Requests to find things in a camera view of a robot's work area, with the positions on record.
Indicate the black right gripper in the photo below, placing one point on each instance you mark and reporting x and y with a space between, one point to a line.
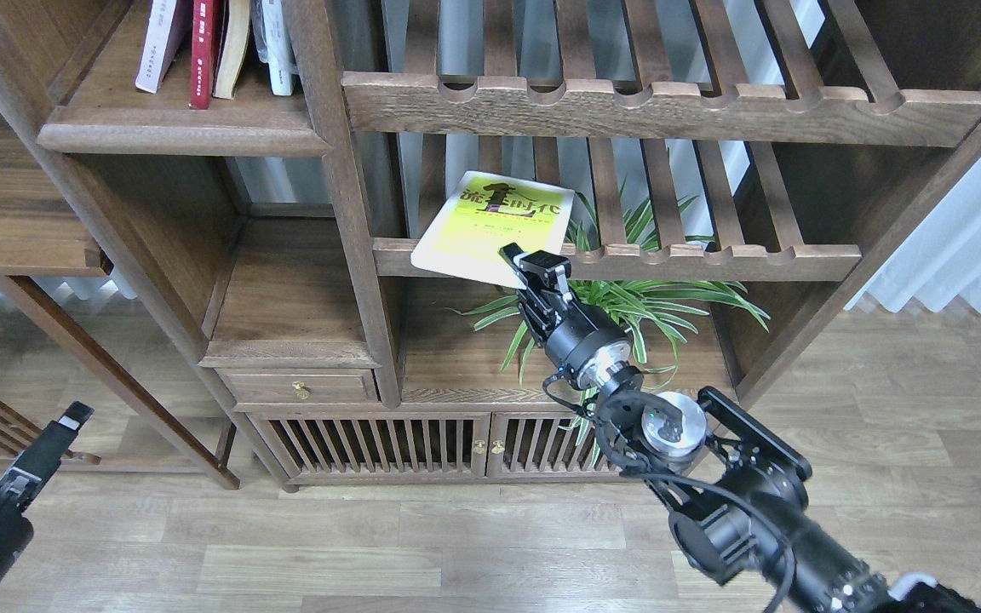
581 340

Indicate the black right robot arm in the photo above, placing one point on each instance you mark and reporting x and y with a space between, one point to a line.
734 491

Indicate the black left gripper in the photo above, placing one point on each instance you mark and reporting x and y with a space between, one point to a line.
26 477

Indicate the green spider plant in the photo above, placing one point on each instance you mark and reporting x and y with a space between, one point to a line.
628 303

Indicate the yellow green cover book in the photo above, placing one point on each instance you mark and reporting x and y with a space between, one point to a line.
485 213

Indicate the upright tan book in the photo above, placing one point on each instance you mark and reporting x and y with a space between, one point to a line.
234 44

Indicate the white cover book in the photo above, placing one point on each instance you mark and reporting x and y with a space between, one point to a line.
167 25

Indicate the brass drawer knob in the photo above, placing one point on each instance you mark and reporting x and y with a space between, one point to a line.
301 390

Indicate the upright white book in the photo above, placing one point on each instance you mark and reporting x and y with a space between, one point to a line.
278 53

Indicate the dark wooden bookshelf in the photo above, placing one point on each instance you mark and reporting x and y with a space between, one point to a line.
271 236

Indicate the red cover book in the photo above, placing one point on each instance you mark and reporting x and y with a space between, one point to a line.
205 43

